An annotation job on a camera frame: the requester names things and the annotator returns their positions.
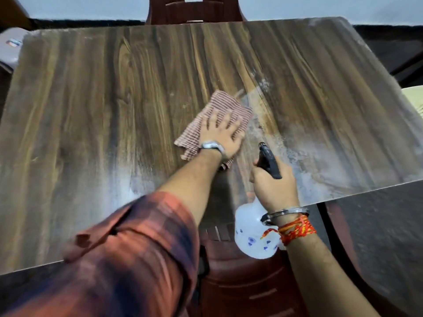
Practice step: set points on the white floral spray bottle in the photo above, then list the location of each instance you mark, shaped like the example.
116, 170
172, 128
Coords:
251, 234

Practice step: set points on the person's right hand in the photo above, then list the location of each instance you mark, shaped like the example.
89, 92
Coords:
277, 194

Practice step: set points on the person's right forearm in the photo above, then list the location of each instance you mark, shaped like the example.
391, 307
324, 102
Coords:
324, 280

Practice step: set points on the wooden table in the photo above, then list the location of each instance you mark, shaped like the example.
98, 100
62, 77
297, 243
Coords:
99, 128

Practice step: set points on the maroon plastic chair white marks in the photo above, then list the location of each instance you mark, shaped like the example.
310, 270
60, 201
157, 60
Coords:
241, 283

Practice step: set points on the cream plastic basket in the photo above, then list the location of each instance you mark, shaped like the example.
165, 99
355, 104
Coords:
414, 99

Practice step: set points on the maroon plastic chair green label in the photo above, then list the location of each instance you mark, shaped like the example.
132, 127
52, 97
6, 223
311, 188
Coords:
198, 13

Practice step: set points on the dark wooden furniture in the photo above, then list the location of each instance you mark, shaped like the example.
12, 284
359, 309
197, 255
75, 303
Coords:
409, 69

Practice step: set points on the person's left forearm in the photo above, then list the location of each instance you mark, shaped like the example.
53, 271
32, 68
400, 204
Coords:
195, 184

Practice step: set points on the brown wooden door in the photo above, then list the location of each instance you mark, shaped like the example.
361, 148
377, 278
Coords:
13, 9

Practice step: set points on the orange plaid shirt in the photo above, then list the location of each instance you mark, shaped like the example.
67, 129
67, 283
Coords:
125, 260

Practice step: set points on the person's left hand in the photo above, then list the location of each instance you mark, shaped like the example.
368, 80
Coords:
221, 138

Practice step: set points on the silver wristwatch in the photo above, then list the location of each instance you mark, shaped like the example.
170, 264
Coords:
211, 145

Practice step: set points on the white plastic stool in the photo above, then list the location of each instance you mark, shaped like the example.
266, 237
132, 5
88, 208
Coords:
11, 46

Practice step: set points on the silver bangle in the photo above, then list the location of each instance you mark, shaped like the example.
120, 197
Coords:
287, 211

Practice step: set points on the red white checked cloth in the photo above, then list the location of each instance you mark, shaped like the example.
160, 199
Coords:
221, 102

